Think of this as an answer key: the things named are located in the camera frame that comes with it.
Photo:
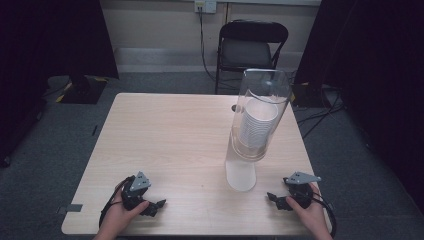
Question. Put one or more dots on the clear tube cup dispenser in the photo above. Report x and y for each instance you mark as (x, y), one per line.
(240, 176)

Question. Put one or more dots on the black folding chair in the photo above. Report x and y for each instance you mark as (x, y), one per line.
(246, 53)

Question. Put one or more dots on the white wall socket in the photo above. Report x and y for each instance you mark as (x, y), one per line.
(205, 6)

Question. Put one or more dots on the stack of white paper cups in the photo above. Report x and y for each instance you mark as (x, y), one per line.
(256, 128)

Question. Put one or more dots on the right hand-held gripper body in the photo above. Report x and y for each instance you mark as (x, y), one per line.
(301, 193)

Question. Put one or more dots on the grey table bracket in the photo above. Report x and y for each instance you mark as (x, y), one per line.
(70, 208)

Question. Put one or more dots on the person's right hand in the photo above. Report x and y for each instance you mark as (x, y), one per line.
(310, 216)

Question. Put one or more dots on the person's left hand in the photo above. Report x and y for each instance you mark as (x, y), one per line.
(117, 216)

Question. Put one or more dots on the black stand base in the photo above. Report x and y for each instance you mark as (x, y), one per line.
(308, 96)
(83, 91)

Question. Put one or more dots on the dark curtain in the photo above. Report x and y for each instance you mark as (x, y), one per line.
(376, 66)
(43, 43)

